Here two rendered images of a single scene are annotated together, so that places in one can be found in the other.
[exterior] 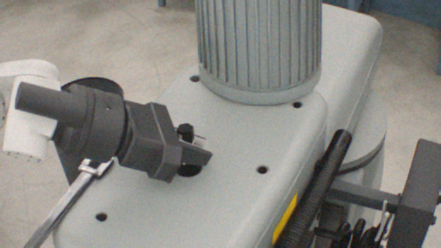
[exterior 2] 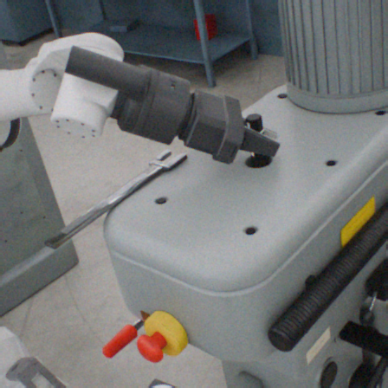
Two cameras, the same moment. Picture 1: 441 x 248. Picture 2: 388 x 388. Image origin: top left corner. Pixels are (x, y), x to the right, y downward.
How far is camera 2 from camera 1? 0.23 m
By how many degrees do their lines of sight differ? 17
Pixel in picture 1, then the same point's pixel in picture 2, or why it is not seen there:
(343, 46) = not seen: outside the picture
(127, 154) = (191, 132)
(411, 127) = not seen: outside the picture
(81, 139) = (141, 112)
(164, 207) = (227, 190)
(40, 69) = (98, 42)
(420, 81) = not seen: outside the picture
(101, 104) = (164, 81)
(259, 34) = (337, 33)
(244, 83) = (324, 90)
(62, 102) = (119, 68)
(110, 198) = (175, 185)
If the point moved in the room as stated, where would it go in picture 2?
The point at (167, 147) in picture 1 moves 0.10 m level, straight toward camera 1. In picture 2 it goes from (229, 126) to (223, 167)
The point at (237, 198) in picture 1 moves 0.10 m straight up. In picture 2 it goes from (300, 184) to (292, 113)
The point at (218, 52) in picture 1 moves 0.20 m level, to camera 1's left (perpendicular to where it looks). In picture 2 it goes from (299, 60) to (170, 70)
